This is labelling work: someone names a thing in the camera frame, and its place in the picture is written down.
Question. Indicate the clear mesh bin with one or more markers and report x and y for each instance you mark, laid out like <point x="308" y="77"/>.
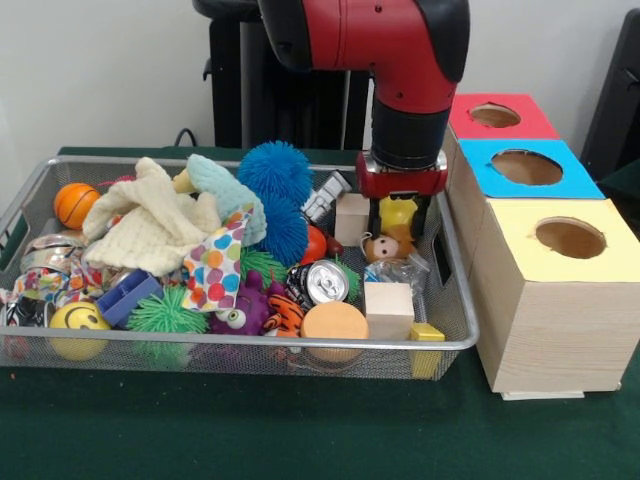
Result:
<point x="250" y="356"/>

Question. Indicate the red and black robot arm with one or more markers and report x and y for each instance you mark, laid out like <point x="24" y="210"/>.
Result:
<point x="400" y="50"/>

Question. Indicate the cream knitted cloth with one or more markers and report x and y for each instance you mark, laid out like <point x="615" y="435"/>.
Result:
<point x="140" y="235"/>

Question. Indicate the yellow smiley ball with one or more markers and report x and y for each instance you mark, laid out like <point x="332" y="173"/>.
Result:
<point x="78" y="328"/>

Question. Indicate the black chair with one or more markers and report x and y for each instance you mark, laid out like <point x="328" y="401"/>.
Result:
<point x="620" y="100"/>

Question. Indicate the green spiky ball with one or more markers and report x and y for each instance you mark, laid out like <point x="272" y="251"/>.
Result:
<point x="165" y="315"/>

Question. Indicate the small orange basketball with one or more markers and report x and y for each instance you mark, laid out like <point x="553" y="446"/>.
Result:
<point x="77" y="205"/>

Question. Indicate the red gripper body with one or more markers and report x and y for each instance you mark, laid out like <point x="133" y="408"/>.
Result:
<point x="402" y="183"/>

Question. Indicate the clear plastic packet blue label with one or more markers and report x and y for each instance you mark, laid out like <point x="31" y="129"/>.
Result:
<point x="400" y="272"/>

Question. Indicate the wooden box with three holes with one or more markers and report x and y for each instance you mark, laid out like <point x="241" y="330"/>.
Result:
<point x="550" y="320"/>

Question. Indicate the purple spiky ball with eyes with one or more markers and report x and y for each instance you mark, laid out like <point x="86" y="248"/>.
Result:
<point x="240" y="315"/>

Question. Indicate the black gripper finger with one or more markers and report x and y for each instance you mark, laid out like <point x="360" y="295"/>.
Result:
<point x="372" y="215"/>
<point x="424" y="216"/>

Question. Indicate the blue fuzzy toy with eyes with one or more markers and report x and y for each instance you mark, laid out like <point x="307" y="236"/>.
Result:
<point x="275" y="172"/>

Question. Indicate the mint green knitted cloth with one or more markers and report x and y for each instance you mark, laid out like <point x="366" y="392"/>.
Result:
<point x="238" y="195"/>

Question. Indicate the polka dot cloth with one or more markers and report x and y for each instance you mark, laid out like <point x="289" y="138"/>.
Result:
<point x="212" y="272"/>

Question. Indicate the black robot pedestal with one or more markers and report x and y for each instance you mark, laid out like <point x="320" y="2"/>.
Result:
<point x="250" y="100"/>

